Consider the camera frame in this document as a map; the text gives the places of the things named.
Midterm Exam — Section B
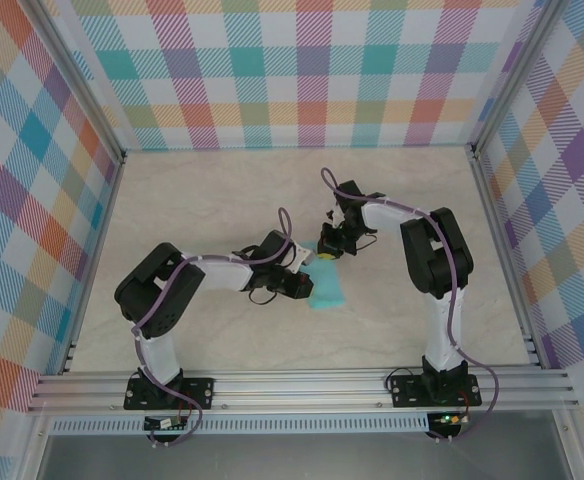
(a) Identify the aluminium frame leg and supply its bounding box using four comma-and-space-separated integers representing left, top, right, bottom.
554, 407, 584, 480
19, 414, 56, 480

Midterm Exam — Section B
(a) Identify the slotted grey cable duct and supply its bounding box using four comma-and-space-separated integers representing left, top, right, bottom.
51, 417, 431, 435

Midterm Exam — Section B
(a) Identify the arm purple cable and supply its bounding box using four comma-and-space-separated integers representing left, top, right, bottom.
320, 167, 501, 444
131, 207, 294, 447

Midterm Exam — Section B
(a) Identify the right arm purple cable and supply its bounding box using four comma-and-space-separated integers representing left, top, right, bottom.
320, 167, 501, 444

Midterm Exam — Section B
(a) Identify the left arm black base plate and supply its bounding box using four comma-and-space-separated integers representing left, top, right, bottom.
124, 377, 217, 411

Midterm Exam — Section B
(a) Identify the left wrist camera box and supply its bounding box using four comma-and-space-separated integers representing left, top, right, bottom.
291, 242, 319, 274

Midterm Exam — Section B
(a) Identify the left gripper thin black cable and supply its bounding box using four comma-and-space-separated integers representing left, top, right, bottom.
248, 287, 279, 307

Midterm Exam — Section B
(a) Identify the grey metal sheet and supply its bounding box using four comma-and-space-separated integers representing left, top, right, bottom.
36, 432, 573, 480

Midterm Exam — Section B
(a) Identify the aluminium mounting rail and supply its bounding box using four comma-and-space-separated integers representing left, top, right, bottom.
26, 368, 581, 416

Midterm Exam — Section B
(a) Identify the aluminium frame post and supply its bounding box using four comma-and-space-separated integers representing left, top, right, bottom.
26, 0, 128, 164
469, 0, 566, 159

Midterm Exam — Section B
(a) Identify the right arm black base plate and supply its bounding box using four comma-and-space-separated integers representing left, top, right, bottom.
390, 374, 483, 409

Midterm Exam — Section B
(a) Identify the thin black base cable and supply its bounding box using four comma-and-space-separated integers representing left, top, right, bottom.
386, 364, 426, 394

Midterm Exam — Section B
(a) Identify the aluminium table side rail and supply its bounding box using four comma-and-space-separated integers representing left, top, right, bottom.
56, 152, 128, 376
469, 144, 546, 369

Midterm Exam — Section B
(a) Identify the light blue cloth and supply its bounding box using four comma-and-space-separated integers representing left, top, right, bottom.
299, 239, 348, 312

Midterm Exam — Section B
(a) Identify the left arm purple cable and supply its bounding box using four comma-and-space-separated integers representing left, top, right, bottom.
131, 207, 294, 447

